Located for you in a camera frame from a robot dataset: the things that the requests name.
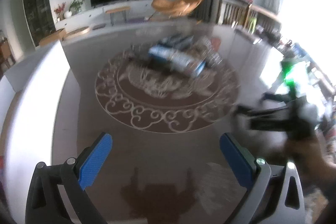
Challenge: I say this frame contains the person's right hand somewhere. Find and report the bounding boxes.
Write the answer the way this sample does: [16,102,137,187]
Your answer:
[270,135,335,201]

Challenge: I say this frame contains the white partitioned storage box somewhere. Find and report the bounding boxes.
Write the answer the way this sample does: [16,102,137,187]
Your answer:
[5,41,72,223]

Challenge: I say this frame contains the blue white carton box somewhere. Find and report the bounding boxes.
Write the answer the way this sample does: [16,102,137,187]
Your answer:
[148,46,206,78]

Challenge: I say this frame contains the wooden dining chair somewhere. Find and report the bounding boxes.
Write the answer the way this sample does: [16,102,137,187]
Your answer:
[216,0,252,27]

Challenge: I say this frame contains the cardboard box on floor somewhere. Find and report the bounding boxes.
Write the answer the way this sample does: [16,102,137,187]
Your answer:
[39,28,66,47]

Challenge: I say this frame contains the black carton box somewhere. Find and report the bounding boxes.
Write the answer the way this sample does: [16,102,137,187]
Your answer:
[158,34,194,51]

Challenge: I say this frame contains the white cabinet sideboard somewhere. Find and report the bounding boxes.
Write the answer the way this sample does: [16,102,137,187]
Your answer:
[55,0,154,32]

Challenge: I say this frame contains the wooden bench with metal legs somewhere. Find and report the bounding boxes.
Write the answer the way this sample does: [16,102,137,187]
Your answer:
[105,6,131,26]

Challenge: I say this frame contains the green potted plant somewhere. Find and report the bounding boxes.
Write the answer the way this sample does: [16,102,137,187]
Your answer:
[69,0,85,14]

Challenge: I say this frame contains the red flowers in vase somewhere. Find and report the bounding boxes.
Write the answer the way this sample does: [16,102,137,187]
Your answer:
[54,2,66,20]

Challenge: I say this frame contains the orange lounge chair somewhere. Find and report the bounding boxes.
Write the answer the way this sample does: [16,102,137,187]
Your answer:
[151,0,204,18]

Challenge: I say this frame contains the dark display cabinet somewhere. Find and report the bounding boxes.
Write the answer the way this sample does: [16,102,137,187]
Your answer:
[23,0,55,47]

